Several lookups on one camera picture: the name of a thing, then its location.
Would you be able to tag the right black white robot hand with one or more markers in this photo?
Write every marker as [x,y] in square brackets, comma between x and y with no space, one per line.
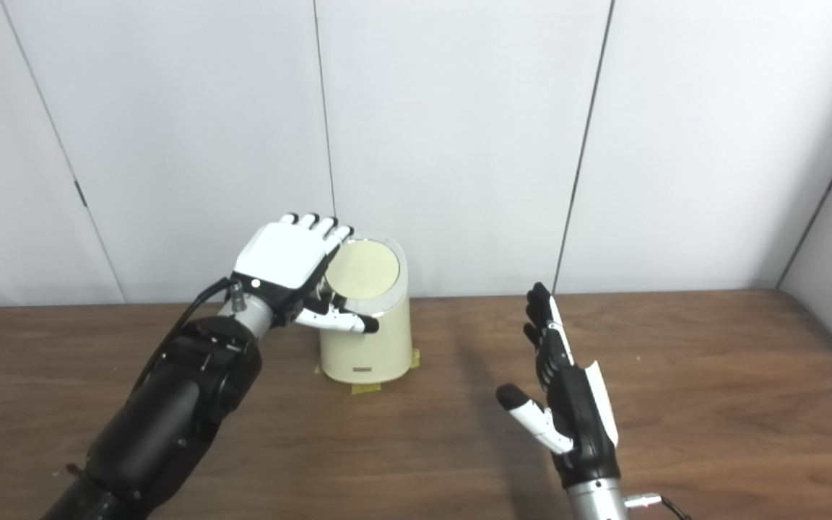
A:
[578,419]

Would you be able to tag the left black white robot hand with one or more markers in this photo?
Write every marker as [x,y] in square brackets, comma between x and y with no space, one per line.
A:
[282,263]

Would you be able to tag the tall yellow tape piece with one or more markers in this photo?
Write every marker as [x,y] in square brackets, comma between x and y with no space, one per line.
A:
[415,357]

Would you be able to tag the black wall panel hinge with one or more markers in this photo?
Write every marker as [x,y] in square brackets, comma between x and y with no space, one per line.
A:
[81,193]

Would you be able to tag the cream round bin lid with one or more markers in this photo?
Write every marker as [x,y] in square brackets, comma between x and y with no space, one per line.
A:
[363,269]

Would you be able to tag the wide yellow tape piece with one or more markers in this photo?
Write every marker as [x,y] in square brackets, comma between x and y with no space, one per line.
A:
[365,388]

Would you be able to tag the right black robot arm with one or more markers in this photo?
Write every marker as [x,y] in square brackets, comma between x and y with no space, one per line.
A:
[596,502]

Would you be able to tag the cream-colored bin body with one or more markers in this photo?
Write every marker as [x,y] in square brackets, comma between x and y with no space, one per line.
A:
[369,343]

